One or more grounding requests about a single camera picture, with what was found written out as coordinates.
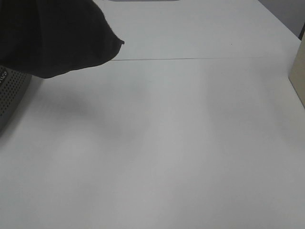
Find dark navy towel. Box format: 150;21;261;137
0;0;124;79

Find grey perforated plastic basket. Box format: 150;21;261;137
0;66;32;133

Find beige box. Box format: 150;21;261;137
288;37;305;107

